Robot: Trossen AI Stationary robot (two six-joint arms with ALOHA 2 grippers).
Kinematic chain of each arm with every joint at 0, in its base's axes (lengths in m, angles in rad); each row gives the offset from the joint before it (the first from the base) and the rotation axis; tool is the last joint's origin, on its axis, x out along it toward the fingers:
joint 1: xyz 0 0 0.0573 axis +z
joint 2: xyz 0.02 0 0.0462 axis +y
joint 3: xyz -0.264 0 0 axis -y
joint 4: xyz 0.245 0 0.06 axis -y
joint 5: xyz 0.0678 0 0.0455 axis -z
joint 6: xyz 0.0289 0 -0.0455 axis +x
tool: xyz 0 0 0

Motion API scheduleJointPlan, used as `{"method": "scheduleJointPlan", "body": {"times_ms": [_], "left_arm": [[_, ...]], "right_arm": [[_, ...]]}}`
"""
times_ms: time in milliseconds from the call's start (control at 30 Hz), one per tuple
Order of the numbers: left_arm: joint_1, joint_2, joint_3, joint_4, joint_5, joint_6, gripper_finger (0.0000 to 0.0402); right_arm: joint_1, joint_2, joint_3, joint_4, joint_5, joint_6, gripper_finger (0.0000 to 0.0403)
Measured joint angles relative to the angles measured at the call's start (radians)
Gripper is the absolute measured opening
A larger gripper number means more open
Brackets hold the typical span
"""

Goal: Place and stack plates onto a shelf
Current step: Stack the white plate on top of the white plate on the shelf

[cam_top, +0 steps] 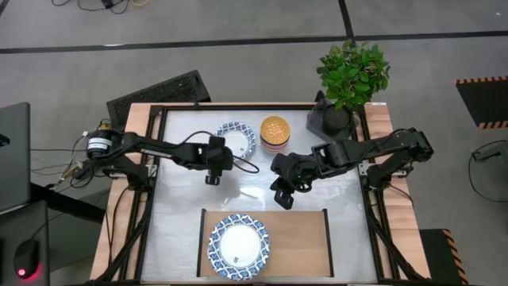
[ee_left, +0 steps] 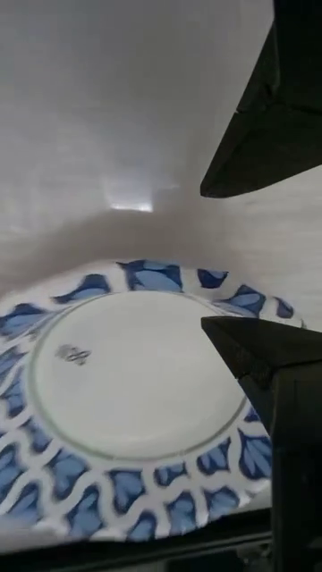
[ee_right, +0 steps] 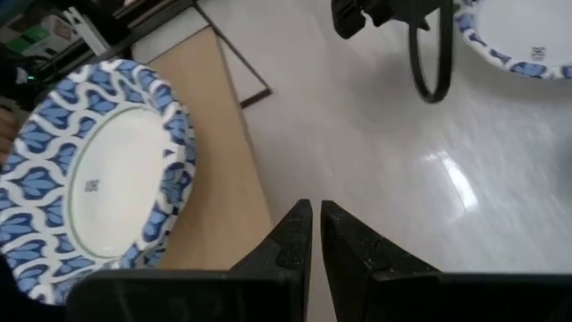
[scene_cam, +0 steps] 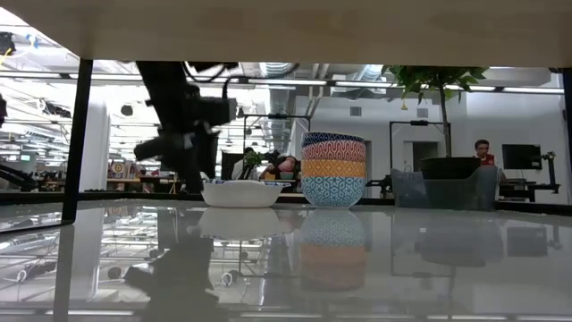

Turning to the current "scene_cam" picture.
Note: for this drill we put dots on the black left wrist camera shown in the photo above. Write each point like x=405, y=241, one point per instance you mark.
x=216, y=112

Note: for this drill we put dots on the black diagonal strut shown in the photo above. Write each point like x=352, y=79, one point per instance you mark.
x=18, y=179

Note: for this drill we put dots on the black plant pot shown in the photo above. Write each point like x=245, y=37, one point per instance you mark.
x=449, y=166

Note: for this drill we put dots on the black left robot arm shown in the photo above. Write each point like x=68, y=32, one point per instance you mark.
x=5, y=44

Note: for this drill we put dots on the teal star patterned bowl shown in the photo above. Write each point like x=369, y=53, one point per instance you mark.
x=333, y=192

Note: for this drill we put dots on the silver ventilation duct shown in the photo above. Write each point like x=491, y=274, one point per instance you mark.
x=279, y=112

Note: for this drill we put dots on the green leafy plant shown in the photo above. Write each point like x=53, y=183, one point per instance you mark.
x=424, y=78

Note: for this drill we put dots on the black wall-side monitor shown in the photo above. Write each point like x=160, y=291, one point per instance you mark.
x=522, y=156

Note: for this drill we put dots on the person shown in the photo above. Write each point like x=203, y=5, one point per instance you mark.
x=286, y=165
x=241, y=167
x=482, y=147

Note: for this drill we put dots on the grey wall vent grille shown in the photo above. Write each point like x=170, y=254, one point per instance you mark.
x=355, y=111
x=423, y=112

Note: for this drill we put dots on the blue patterned white paper plate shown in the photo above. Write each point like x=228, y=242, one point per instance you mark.
x=241, y=197

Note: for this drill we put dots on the colourful round target sign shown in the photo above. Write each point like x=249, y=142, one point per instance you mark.
x=118, y=170

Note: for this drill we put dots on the black background device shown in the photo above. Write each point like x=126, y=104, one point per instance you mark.
x=380, y=184

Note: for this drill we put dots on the black metal frame stand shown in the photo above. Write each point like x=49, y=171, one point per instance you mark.
x=420, y=122

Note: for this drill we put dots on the grey plastic bin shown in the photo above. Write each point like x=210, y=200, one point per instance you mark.
x=411, y=192

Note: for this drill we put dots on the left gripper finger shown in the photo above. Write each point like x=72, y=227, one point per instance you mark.
x=196, y=165
x=161, y=147

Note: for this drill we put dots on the black table frame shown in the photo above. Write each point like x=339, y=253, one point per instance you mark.
x=44, y=197

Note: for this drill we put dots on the black round ceiling spotlight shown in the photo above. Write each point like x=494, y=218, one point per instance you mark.
x=241, y=112
x=127, y=110

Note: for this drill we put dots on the orange patterned bowl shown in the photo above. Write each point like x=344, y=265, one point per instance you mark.
x=333, y=169

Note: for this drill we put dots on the wooden tray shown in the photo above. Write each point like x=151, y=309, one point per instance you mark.
x=286, y=31

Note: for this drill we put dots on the small green desk plant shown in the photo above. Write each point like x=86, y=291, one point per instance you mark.
x=254, y=158

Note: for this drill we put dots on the black office desk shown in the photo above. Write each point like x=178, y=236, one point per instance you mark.
x=514, y=190

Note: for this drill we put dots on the small black monitor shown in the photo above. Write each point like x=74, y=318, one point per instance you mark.
x=227, y=165

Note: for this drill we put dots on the dark blue patterned bowl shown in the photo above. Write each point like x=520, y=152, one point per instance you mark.
x=333, y=138

